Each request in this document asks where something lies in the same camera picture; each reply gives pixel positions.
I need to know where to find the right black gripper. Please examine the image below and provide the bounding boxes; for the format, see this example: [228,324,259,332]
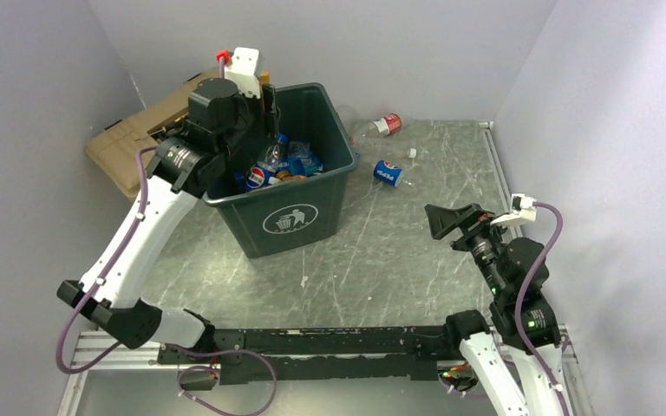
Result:
[425,201,514,297]

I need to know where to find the crushed clear blue label bottle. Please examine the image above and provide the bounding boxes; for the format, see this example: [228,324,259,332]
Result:
[287,140,323,177]

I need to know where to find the amber orange tea bottle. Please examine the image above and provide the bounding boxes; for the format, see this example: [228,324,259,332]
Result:
[275,170,306,181]

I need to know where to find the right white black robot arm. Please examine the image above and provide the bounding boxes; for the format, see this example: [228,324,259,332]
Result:
[424,194,573,415]

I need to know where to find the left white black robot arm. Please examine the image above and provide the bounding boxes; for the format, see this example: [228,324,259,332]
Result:
[56,75,279,364]

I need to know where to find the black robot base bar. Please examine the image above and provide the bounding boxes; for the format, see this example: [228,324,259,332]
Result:
[158,325,466,386]

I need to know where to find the dark green plastic bin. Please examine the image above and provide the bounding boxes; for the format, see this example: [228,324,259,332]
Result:
[202,82,357,258]

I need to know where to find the clear bottle red label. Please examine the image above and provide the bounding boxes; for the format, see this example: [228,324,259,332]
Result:
[349,113,403,140]

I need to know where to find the tan plastic toolbox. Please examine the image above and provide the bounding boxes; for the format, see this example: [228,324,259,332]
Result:
[85,68,218,199]

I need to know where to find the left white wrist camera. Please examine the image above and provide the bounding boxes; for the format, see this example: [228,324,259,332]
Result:
[225,47,263,99]

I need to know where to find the aluminium frame rail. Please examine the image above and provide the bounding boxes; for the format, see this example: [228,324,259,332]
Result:
[478,121,511,212]

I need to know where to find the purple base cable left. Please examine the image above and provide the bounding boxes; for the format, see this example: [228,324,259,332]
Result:
[166,344,279,416]

